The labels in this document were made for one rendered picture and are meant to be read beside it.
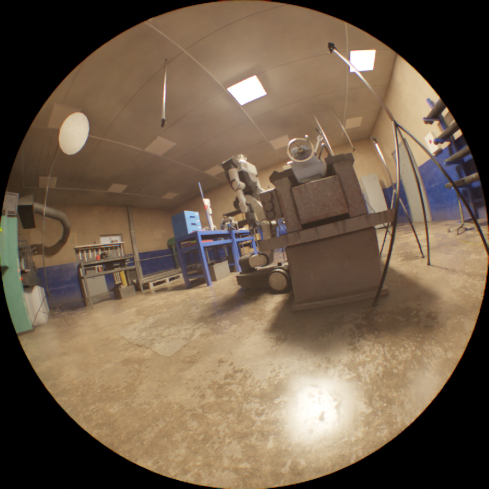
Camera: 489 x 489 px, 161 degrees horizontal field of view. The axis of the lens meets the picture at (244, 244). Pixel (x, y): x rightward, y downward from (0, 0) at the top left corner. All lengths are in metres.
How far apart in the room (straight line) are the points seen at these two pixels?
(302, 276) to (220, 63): 3.27
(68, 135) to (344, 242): 3.67
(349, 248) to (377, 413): 0.81
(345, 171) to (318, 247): 0.46
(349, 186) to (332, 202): 0.14
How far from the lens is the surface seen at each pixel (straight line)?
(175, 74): 3.40
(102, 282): 6.86
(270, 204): 1.05
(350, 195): 1.01
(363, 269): 1.06
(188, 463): 0.53
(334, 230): 0.96
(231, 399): 0.61
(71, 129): 3.43
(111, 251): 4.40
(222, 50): 3.27
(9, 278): 3.00
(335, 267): 1.03
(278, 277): 1.52
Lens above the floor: 0.45
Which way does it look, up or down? 1 degrees up
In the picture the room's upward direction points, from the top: 13 degrees counter-clockwise
